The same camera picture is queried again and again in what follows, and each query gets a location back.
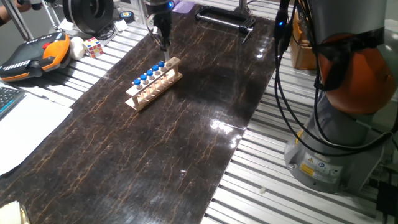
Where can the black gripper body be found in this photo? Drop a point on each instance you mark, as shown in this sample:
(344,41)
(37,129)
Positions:
(163,21)

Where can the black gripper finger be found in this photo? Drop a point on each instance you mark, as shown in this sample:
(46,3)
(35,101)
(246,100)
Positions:
(161,40)
(168,41)

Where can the blue capped glass test tube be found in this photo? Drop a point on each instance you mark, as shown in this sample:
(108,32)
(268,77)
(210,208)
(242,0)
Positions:
(155,68)
(137,81)
(167,55)
(143,76)
(161,64)
(149,72)

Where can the wooden test tube rack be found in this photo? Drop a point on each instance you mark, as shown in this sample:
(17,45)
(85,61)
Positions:
(176,61)

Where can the bare person hand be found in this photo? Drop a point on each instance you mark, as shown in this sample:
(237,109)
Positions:
(15,9)

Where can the purple plastic bag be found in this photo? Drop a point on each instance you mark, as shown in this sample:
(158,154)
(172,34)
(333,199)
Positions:
(185,6)

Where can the white rubik's cube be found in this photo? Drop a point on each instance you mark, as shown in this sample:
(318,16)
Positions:
(93,47)

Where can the black metal stand base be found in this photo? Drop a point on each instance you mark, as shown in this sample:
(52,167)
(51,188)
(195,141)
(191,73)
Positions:
(247,22)

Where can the white egg shaped object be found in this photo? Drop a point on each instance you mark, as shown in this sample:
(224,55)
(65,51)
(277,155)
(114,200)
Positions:
(76,48)

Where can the black filament spool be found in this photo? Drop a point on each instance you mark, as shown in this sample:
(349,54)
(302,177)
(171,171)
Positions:
(77,15)

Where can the dark marble pattern mat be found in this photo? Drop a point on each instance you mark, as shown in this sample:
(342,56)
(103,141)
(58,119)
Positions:
(140,149)

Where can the silver metal rod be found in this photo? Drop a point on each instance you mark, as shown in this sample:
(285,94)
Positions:
(49,15)
(19,23)

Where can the orange black teach pendant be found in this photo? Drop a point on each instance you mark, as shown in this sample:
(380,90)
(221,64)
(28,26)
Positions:
(34,59)

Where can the brown cardboard box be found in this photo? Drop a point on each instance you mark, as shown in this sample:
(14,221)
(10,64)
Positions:
(300,56)

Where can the white paper sheet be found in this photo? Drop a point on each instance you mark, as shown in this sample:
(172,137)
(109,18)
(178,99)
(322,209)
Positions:
(28,130)

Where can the black computer keyboard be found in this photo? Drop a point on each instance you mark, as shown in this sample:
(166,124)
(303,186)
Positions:
(9,99)

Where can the small white scrap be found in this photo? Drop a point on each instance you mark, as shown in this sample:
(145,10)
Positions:
(263,190)

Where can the small gold white box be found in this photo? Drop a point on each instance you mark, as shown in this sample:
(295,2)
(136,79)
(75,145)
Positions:
(11,214)

